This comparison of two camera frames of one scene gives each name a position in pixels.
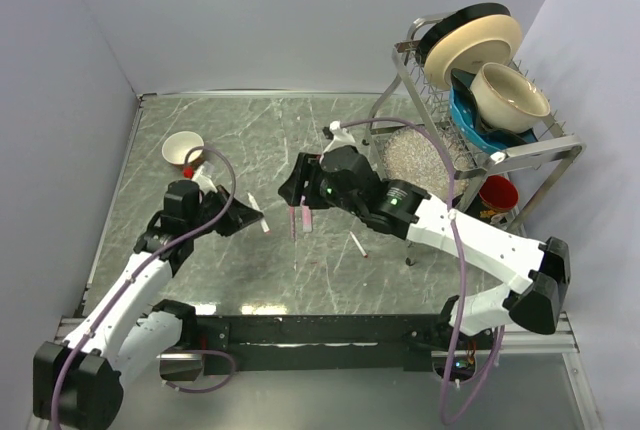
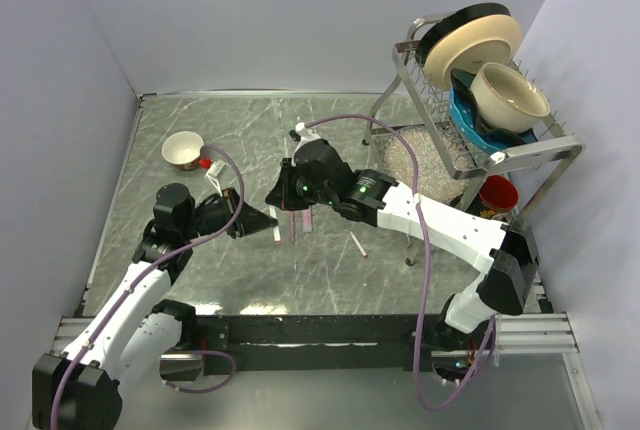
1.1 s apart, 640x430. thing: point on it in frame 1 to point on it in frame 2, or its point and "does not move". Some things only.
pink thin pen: (292, 222) does not move
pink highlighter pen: (306, 219) does not move
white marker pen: (256, 208) to (276, 230)
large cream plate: (470, 44) does not move
